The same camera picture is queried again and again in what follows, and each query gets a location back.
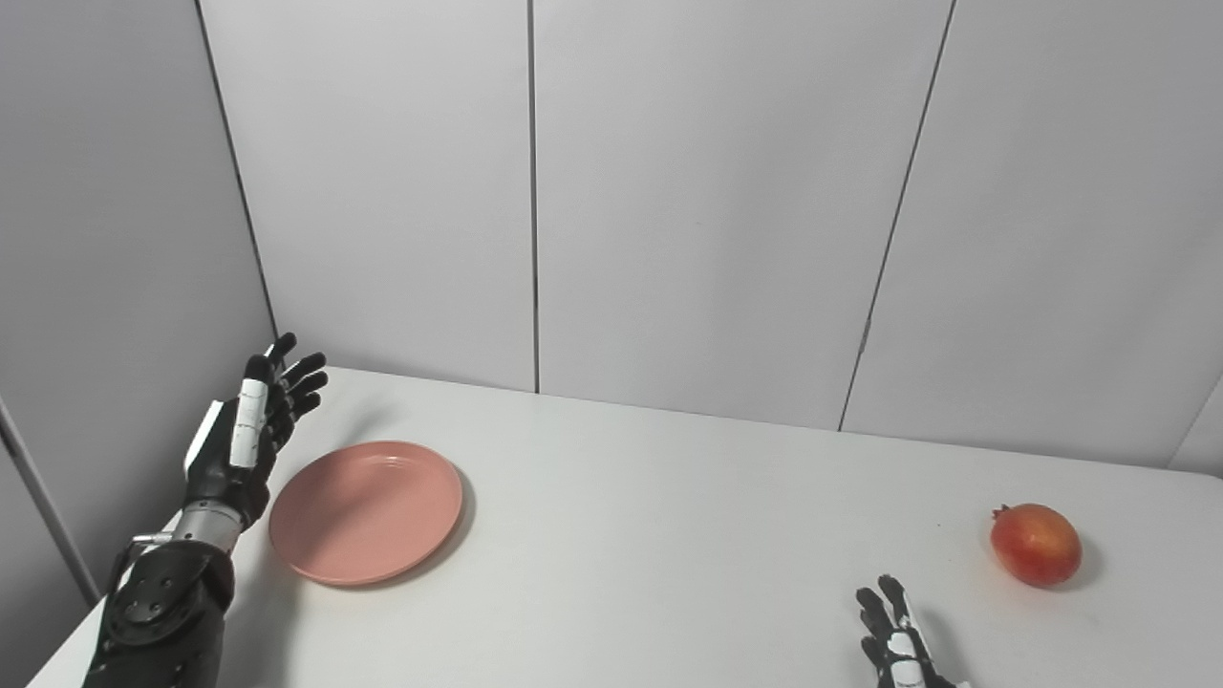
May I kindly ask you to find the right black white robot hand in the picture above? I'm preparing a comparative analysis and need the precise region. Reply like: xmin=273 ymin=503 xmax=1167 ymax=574
xmin=855 ymin=574 xmax=968 ymax=688

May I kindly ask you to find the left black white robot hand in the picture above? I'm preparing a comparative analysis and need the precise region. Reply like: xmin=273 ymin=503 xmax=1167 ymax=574
xmin=182 ymin=333 xmax=329 ymax=531

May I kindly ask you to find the pink round plate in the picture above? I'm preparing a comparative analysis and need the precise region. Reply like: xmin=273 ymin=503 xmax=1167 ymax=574
xmin=268 ymin=441 xmax=464 ymax=587

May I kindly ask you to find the red pomegranate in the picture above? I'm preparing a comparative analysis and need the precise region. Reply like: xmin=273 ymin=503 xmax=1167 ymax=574
xmin=990 ymin=503 xmax=1083 ymax=587

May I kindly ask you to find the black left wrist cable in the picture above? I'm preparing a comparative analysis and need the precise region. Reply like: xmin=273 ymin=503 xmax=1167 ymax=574
xmin=103 ymin=532 xmax=175 ymax=613

